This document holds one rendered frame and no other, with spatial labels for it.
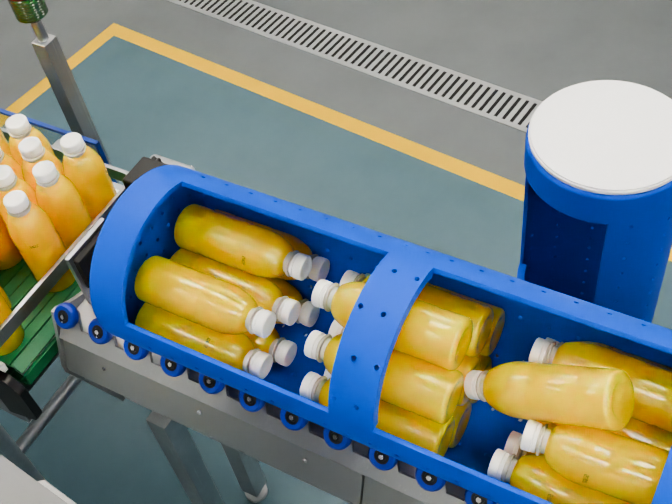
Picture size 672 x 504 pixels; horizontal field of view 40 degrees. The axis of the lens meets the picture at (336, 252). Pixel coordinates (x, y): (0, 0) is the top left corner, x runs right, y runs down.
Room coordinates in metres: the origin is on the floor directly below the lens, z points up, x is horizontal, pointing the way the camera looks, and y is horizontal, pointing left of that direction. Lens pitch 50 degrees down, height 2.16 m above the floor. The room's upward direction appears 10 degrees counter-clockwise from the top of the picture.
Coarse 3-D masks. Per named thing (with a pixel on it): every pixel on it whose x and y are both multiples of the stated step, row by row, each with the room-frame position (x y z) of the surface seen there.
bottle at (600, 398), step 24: (480, 384) 0.61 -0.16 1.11; (504, 384) 0.58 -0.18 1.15; (528, 384) 0.57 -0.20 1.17; (552, 384) 0.55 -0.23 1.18; (576, 384) 0.54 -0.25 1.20; (600, 384) 0.52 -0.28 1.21; (624, 384) 0.53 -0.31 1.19; (504, 408) 0.56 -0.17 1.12; (528, 408) 0.55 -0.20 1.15; (552, 408) 0.53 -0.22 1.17; (576, 408) 0.52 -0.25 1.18; (600, 408) 0.50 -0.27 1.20; (624, 408) 0.51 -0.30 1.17
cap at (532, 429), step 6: (528, 426) 0.53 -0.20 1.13; (534, 426) 0.53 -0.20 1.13; (540, 426) 0.53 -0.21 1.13; (528, 432) 0.52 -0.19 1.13; (534, 432) 0.52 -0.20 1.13; (522, 438) 0.52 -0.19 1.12; (528, 438) 0.52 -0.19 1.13; (534, 438) 0.52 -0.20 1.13; (522, 444) 0.51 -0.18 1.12; (528, 444) 0.51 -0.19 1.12; (534, 444) 0.51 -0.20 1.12; (528, 450) 0.51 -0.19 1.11
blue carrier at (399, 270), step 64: (128, 192) 0.96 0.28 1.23; (192, 192) 1.05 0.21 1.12; (256, 192) 0.95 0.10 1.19; (128, 256) 0.86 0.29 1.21; (320, 256) 0.93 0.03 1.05; (384, 256) 0.87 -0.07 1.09; (448, 256) 0.77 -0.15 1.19; (128, 320) 0.88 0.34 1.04; (320, 320) 0.86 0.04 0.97; (384, 320) 0.66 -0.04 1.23; (512, 320) 0.74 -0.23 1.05; (576, 320) 0.61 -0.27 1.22; (640, 320) 0.62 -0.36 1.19; (256, 384) 0.68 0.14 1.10; (384, 448) 0.56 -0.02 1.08; (448, 448) 0.60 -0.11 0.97
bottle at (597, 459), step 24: (552, 432) 0.52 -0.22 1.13; (576, 432) 0.50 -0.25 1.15; (600, 432) 0.50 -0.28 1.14; (552, 456) 0.49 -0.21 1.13; (576, 456) 0.48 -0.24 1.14; (600, 456) 0.47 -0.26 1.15; (624, 456) 0.46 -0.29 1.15; (648, 456) 0.46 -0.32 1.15; (576, 480) 0.46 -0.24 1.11; (600, 480) 0.45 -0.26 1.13; (624, 480) 0.44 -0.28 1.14; (648, 480) 0.43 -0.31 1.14
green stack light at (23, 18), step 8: (8, 0) 1.55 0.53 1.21; (24, 0) 1.54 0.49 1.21; (32, 0) 1.54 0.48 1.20; (40, 0) 1.56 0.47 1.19; (16, 8) 1.54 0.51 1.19; (24, 8) 1.54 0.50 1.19; (32, 8) 1.54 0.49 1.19; (40, 8) 1.55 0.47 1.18; (16, 16) 1.55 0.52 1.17; (24, 16) 1.54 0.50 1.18; (32, 16) 1.54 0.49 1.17; (40, 16) 1.54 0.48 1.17
